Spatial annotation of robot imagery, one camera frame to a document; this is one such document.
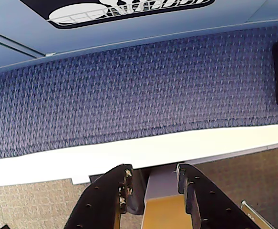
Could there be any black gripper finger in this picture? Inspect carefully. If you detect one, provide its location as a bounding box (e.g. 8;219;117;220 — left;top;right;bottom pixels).
63;163;134;229
176;163;265;229

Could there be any white flat board strip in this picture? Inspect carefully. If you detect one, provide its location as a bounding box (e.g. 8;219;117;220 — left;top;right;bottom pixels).
0;123;278;189

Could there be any black white dishwasher sticker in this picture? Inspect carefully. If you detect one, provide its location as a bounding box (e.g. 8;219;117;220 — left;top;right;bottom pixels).
19;0;216;30

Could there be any yellow and grey block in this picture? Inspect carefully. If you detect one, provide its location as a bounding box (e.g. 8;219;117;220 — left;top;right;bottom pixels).
141;167;203;229

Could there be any blue toy kitchen unit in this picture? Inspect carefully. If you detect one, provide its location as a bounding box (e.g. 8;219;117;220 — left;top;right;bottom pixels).
0;0;278;73

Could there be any blue dishwasher door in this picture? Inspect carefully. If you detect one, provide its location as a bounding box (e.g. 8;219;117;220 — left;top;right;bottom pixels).
0;0;278;72

